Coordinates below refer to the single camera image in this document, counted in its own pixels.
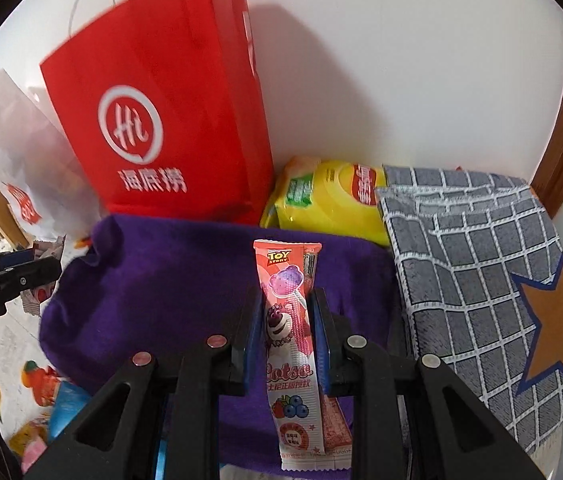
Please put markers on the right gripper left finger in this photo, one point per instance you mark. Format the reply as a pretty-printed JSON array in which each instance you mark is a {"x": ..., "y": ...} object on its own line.
[{"x": 159, "y": 414}]

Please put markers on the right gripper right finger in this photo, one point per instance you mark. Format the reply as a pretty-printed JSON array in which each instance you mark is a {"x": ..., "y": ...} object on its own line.
[{"x": 413, "y": 419}]

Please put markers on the Lotso lollipop snack packet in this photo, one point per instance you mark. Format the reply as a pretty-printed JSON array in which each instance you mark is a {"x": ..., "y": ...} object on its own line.
[{"x": 311, "y": 427}]

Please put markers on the blue tissue pack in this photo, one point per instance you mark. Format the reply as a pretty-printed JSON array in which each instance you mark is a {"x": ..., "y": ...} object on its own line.
[{"x": 70, "y": 400}]

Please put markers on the purple towel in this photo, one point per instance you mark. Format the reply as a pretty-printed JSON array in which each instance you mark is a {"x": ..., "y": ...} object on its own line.
[{"x": 161, "y": 286}]

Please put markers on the white Miniso plastic bag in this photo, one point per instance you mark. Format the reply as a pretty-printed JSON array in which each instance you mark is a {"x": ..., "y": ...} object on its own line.
[{"x": 40, "y": 176}]

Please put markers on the grey checked star cloth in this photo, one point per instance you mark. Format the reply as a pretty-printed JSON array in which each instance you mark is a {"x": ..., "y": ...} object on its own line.
[{"x": 480, "y": 266}]

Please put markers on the red Haidilao paper bag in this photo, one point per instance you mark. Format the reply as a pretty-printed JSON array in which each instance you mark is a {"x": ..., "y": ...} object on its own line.
[{"x": 161, "y": 102}]

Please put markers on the yellow chips bag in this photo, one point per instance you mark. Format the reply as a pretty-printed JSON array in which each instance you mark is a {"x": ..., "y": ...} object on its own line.
[{"x": 327, "y": 196}]

